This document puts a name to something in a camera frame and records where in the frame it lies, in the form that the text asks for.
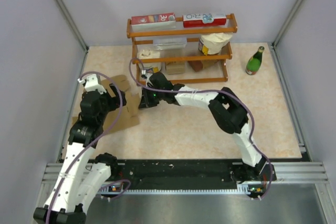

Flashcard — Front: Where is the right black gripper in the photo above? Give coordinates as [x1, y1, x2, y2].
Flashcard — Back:
[139, 86, 165, 110]

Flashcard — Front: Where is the brown cardboard box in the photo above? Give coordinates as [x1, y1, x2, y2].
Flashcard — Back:
[70, 75, 140, 136]

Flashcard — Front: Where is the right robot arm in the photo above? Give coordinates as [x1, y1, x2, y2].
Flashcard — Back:
[139, 71, 276, 183]

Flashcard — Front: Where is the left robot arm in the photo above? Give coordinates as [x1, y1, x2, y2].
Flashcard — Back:
[33, 83, 127, 223]

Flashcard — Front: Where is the red foil wrap box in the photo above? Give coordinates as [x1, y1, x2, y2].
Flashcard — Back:
[131, 13, 176, 31]

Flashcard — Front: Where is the red white wrap box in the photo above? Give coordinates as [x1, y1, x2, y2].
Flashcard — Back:
[183, 13, 227, 28]

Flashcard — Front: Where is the tan block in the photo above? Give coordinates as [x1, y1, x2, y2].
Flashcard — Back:
[165, 61, 185, 75]

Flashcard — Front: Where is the small white flour bag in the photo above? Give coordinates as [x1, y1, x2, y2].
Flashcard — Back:
[137, 49, 162, 73]

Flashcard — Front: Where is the wooden three-tier shelf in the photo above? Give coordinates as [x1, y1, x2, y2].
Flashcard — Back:
[127, 13, 238, 84]

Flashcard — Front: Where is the brown bread loaf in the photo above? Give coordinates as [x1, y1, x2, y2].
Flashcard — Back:
[188, 60, 218, 72]

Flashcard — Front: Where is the clear plastic container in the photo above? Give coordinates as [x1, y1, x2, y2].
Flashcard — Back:
[153, 37, 187, 50]

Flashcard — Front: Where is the large white flour bag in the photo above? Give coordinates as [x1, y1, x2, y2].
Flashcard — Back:
[198, 33, 233, 55]

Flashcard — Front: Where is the green glass bottle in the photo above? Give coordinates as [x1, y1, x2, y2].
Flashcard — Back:
[245, 46, 265, 75]

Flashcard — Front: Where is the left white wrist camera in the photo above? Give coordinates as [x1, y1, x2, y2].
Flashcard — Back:
[77, 74, 107, 94]

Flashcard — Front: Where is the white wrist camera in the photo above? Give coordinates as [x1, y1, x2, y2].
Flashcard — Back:
[77, 74, 107, 94]
[141, 68, 154, 80]

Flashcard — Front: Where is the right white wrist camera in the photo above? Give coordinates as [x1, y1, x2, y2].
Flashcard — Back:
[141, 68, 154, 80]

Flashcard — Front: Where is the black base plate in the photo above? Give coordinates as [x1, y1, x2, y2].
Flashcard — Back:
[107, 159, 277, 184]

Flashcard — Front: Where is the aluminium frame rail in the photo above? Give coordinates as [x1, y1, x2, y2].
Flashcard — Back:
[39, 0, 90, 51]

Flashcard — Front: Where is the grey cable duct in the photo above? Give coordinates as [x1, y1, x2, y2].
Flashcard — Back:
[97, 180, 265, 197]

